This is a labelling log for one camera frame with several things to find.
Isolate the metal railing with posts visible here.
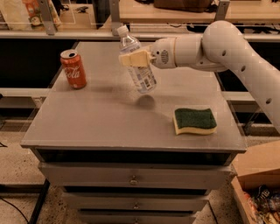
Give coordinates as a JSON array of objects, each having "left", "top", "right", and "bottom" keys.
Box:
[{"left": 0, "top": 0, "right": 280, "bottom": 40}]

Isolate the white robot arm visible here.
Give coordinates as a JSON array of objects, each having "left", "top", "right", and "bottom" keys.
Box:
[{"left": 119, "top": 20, "right": 280, "bottom": 131}]

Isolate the red Coca-Cola can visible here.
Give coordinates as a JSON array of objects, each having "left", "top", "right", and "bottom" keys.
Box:
[{"left": 60, "top": 49, "right": 87, "bottom": 89}]

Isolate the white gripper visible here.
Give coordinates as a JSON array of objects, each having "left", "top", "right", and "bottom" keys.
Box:
[{"left": 119, "top": 38, "right": 176, "bottom": 69}]

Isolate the green and yellow sponge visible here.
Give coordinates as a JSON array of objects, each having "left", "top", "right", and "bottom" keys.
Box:
[{"left": 173, "top": 108, "right": 217, "bottom": 135}]

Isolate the black floor cable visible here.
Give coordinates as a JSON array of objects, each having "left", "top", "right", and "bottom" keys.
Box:
[{"left": 0, "top": 195, "right": 32, "bottom": 224}]

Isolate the grey metal drawer cabinet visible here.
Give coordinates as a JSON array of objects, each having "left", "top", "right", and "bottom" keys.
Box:
[{"left": 22, "top": 42, "right": 246, "bottom": 224}]

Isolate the orange printed bag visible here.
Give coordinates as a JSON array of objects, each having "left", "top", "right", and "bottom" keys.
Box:
[{"left": 22, "top": 0, "right": 61, "bottom": 28}]

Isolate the cardboard box with snacks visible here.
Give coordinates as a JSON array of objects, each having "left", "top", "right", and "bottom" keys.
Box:
[{"left": 231, "top": 141, "right": 280, "bottom": 224}]

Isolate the clear plastic water bottle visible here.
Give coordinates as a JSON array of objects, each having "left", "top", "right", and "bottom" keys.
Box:
[{"left": 117, "top": 25, "right": 157, "bottom": 94}]

